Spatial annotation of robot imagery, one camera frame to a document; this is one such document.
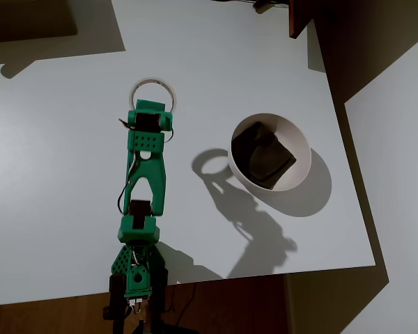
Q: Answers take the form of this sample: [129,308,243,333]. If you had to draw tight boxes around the beige masking tape roll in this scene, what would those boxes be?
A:
[129,77,180,113]

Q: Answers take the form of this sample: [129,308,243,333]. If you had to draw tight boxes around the black cloth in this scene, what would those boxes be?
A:
[231,120,297,191]

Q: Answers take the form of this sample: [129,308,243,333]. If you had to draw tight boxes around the beige bowl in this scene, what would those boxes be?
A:
[227,112,313,193]

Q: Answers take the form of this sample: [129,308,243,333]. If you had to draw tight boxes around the brown wooden board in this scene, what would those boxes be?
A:
[288,0,316,39]

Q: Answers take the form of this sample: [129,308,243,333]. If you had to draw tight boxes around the black servo wire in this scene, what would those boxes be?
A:
[116,151,140,214]

